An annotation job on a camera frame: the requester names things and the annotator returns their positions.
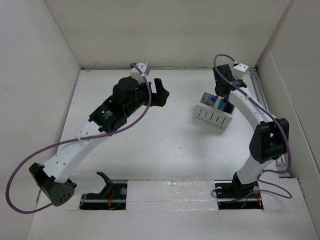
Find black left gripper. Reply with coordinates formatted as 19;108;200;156
124;77;168;118

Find blue cap highlighter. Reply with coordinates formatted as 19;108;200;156
218;100;228;111

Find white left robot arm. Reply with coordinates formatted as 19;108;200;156
29;76;170;207

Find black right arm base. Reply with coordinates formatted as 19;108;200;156
211;173;264;210

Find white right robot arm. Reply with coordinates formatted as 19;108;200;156
213;64;289;197

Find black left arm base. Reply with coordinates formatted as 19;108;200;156
79;172;128;211

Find white desk organizer box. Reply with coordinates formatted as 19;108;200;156
193;91;235;131

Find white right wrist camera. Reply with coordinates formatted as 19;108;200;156
231;63;249;80

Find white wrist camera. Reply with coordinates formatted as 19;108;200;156
231;63;249;80
130;61;151;79

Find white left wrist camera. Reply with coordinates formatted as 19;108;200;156
130;61;151;79

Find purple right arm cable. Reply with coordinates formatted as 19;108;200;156
213;53;294;200

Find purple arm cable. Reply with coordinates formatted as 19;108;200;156
5;62;153;214
213;53;294;200

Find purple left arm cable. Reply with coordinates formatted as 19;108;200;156
5;62;153;214

